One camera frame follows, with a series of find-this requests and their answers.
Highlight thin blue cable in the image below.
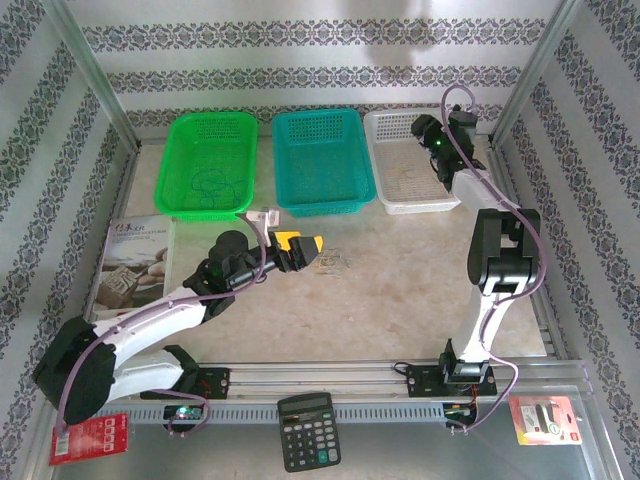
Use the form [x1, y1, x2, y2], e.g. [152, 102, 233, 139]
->
[188, 167, 249, 209]

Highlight white plastic basket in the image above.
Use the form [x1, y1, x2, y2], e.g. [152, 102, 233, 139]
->
[363, 108, 478, 216]

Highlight teal plastic basket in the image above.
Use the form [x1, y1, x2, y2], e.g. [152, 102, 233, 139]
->
[271, 108, 377, 219]

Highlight book with printed cover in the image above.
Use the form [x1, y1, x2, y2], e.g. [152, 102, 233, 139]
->
[91, 215, 177, 321]

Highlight green plastic basket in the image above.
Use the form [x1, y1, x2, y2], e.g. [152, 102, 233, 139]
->
[153, 110, 260, 223]

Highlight black desk calculator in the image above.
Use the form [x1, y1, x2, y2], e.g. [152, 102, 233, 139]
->
[277, 391, 343, 474]

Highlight red retail package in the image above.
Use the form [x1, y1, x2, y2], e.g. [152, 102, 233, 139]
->
[48, 412, 130, 467]

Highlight red flash drive package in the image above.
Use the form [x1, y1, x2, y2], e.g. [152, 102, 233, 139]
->
[508, 395, 584, 446]

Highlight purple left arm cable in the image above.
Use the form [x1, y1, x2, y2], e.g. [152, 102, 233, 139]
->
[53, 212, 271, 439]

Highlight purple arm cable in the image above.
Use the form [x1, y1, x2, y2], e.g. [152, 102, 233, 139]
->
[441, 83, 545, 436]
[53, 212, 271, 439]

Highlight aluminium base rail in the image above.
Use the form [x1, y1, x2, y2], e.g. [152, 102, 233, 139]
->
[47, 360, 596, 401]

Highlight aluminium frame post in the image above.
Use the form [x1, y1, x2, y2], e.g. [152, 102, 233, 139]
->
[491, 0, 585, 149]
[43, 0, 142, 149]

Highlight grey slotted cable duct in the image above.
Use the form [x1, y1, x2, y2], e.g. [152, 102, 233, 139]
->
[64, 405, 451, 425]

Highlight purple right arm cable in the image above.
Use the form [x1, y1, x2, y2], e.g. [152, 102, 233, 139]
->
[441, 83, 545, 436]

